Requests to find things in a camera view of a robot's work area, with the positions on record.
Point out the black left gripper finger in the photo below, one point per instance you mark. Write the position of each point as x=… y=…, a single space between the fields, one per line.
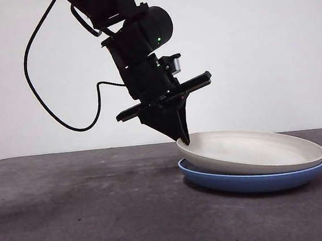
x=161 y=120
x=184 y=124

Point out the white round plate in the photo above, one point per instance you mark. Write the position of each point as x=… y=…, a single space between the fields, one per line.
x=238 y=150

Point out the blue round plate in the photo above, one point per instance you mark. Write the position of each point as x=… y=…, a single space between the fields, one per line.
x=255 y=185

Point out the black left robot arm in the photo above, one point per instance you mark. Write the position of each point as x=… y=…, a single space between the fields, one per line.
x=139 y=42

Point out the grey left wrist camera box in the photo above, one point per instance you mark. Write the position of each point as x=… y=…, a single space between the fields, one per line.
x=176 y=65

